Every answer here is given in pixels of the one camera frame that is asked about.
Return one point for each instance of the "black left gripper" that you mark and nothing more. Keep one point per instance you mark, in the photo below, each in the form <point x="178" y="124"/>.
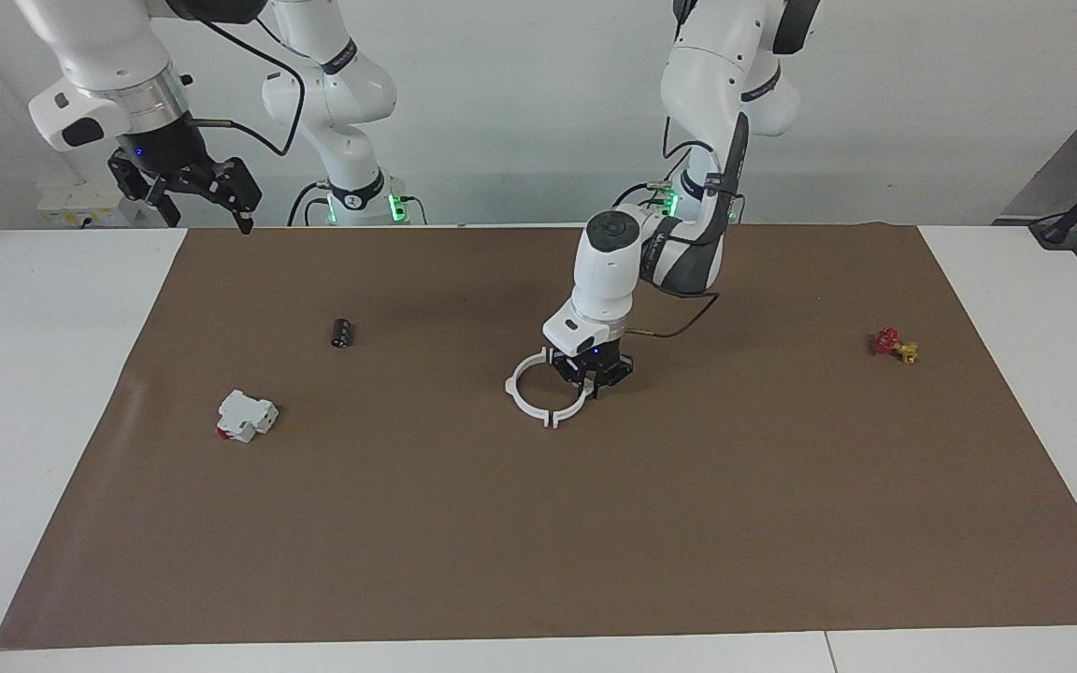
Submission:
<point x="599" y="365"/>

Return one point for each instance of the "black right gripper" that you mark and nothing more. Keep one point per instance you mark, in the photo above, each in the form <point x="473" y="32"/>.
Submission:
<point x="165" y="154"/>

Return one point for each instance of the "white half pipe clamp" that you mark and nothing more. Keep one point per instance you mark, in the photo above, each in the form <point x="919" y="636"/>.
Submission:
<point x="577" y="409"/>
<point x="510" y="385"/>

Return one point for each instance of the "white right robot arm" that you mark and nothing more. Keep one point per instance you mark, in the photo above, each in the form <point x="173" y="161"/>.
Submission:
<point x="333" y="93"/>

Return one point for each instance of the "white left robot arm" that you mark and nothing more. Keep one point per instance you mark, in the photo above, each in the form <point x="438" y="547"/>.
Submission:
<point x="609" y="271"/>

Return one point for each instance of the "brown paper table mat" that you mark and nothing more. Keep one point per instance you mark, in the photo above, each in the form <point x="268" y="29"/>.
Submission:
<point x="538" y="542"/>

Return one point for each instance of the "black cylindrical capacitor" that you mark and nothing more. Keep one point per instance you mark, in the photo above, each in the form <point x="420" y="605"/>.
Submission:
<point x="342" y="334"/>

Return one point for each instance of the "white circuit breaker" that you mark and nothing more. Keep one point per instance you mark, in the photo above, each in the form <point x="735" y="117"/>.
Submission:
<point x="244" y="416"/>

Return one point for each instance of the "red handwheel brass valve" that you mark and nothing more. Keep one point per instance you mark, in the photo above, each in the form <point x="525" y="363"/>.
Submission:
<point x="886" y="342"/>

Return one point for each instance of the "white wall socket box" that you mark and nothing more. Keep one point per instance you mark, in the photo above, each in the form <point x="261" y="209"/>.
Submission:
<point x="80" y="204"/>

